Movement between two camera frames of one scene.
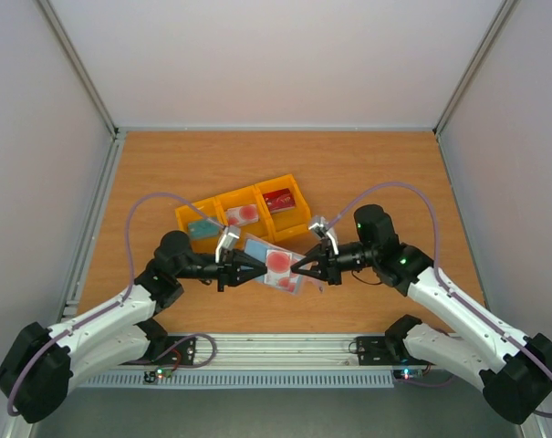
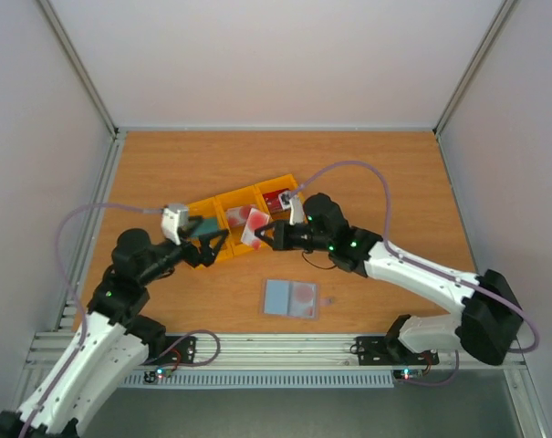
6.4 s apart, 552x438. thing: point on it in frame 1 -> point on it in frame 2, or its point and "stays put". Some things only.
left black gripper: (229, 268) -> (205, 255)
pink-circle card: (278, 265) -> (255, 220)
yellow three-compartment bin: (275, 210) stays put
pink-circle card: (292, 284) -> (304, 299)
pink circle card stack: (242, 214) stays put
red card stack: (280, 200) stays put
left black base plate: (168, 350) stays put
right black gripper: (331, 265) -> (281, 235)
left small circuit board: (160, 372) stays put
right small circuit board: (407, 373) stays put
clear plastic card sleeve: (280, 275) -> (276, 298)
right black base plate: (374, 351) stays put
